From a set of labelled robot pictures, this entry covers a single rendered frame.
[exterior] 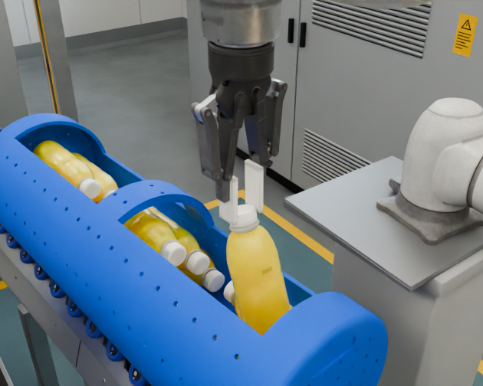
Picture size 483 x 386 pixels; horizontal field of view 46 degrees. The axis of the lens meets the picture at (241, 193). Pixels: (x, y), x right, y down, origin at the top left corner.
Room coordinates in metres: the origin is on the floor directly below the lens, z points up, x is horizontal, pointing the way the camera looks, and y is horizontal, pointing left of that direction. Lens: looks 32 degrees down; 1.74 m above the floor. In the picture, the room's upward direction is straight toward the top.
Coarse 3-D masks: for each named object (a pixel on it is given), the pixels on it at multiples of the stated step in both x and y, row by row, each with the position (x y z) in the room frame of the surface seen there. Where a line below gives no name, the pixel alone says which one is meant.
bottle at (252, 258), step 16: (256, 224) 0.61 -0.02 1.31; (240, 240) 0.60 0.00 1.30; (256, 240) 0.60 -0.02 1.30; (272, 240) 0.61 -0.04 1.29; (240, 256) 0.58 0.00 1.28; (256, 256) 0.58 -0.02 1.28; (272, 256) 0.59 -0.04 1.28; (240, 272) 0.58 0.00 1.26; (256, 272) 0.57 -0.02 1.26; (272, 272) 0.58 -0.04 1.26; (240, 288) 0.58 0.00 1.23; (256, 288) 0.57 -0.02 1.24; (272, 288) 0.57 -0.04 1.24; (240, 304) 0.58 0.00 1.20; (256, 304) 0.56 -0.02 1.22; (272, 304) 0.56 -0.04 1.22; (288, 304) 0.58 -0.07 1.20; (256, 320) 0.56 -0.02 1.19; (272, 320) 0.56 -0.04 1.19
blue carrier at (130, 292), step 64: (64, 128) 1.19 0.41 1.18; (0, 192) 0.96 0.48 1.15; (64, 192) 0.86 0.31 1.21; (128, 192) 0.82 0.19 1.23; (64, 256) 0.76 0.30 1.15; (128, 256) 0.68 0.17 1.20; (128, 320) 0.61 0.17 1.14; (192, 320) 0.55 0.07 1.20; (320, 320) 0.52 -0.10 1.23; (192, 384) 0.49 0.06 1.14; (256, 384) 0.45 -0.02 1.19; (320, 384) 0.48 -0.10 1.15
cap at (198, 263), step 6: (198, 252) 0.80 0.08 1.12; (192, 258) 0.78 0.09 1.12; (198, 258) 0.78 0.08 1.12; (204, 258) 0.79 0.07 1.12; (192, 264) 0.77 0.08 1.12; (198, 264) 0.78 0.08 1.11; (204, 264) 0.79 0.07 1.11; (192, 270) 0.77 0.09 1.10; (198, 270) 0.78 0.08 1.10; (204, 270) 0.78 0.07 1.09
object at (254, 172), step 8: (248, 160) 0.65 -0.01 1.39; (248, 168) 0.64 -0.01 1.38; (256, 168) 0.63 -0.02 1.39; (248, 176) 0.64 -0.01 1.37; (256, 176) 0.63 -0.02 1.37; (248, 184) 0.64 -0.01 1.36; (256, 184) 0.63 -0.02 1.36; (248, 192) 0.64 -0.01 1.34; (256, 192) 0.63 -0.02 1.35; (248, 200) 0.64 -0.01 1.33; (256, 200) 0.63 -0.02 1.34; (256, 208) 0.63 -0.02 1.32
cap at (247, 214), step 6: (246, 204) 0.64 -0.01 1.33; (252, 204) 0.64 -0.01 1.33; (240, 210) 0.63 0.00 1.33; (246, 210) 0.62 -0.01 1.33; (252, 210) 0.62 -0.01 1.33; (240, 216) 0.61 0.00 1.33; (246, 216) 0.61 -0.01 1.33; (252, 216) 0.61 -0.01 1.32; (240, 222) 0.61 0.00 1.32; (246, 222) 0.61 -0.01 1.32; (252, 222) 0.61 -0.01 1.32
